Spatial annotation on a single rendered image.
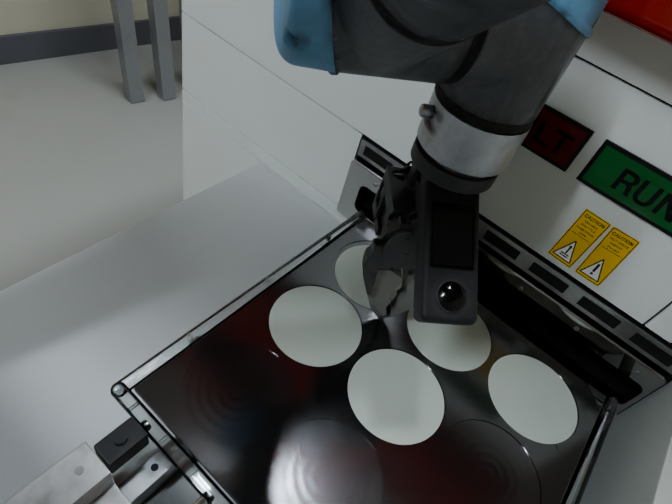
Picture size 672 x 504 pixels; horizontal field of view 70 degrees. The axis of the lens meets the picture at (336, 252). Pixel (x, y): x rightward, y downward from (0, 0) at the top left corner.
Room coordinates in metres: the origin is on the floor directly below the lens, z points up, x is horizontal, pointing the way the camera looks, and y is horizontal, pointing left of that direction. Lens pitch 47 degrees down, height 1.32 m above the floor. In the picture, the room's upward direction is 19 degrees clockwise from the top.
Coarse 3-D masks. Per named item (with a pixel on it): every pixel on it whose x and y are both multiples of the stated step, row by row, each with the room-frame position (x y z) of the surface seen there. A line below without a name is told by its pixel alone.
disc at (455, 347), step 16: (480, 320) 0.37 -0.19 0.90; (416, 336) 0.32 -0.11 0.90; (432, 336) 0.33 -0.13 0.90; (448, 336) 0.33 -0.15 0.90; (464, 336) 0.34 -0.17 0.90; (480, 336) 0.35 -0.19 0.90; (432, 352) 0.31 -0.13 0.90; (448, 352) 0.31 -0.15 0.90; (464, 352) 0.32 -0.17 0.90; (480, 352) 0.33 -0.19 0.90; (448, 368) 0.29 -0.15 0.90; (464, 368) 0.30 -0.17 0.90
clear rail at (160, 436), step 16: (128, 400) 0.15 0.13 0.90; (144, 416) 0.15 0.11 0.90; (160, 432) 0.14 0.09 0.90; (160, 448) 0.13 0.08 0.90; (176, 464) 0.12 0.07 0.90; (192, 464) 0.12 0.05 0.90; (192, 480) 0.11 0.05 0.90; (208, 480) 0.11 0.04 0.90; (208, 496) 0.10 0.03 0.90; (224, 496) 0.11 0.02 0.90
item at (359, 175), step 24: (360, 168) 0.52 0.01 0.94; (360, 192) 0.53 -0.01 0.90; (480, 264) 0.44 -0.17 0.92; (504, 264) 0.43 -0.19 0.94; (528, 288) 0.41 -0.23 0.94; (504, 312) 0.42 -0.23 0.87; (552, 312) 0.39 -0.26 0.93; (576, 312) 0.39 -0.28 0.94; (528, 336) 0.40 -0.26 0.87; (576, 336) 0.38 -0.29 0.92; (600, 336) 0.37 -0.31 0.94; (624, 360) 0.36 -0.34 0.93; (648, 360) 0.36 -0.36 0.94; (600, 384) 0.36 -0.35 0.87; (648, 384) 0.34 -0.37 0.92; (600, 408) 0.34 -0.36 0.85; (624, 408) 0.34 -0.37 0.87
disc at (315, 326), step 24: (312, 288) 0.34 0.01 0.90; (288, 312) 0.29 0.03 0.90; (312, 312) 0.30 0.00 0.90; (336, 312) 0.31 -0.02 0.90; (288, 336) 0.27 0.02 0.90; (312, 336) 0.28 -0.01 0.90; (336, 336) 0.29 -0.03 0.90; (360, 336) 0.30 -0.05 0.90; (312, 360) 0.25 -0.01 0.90; (336, 360) 0.26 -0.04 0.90
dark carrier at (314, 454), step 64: (320, 256) 0.38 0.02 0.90; (256, 320) 0.27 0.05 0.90; (384, 320) 0.33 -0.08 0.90; (192, 384) 0.19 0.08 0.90; (256, 384) 0.21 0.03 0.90; (320, 384) 0.23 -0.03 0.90; (448, 384) 0.27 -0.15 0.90; (576, 384) 0.33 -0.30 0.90; (192, 448) 0.13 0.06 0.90; (256, 448) 0.15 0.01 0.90; (320, 448) 0.17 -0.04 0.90; (384, 448) 0.19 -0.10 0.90; (448, 448) 0.21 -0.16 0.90; (512, 448) 0.23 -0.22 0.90; (576, 448) 0.25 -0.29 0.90
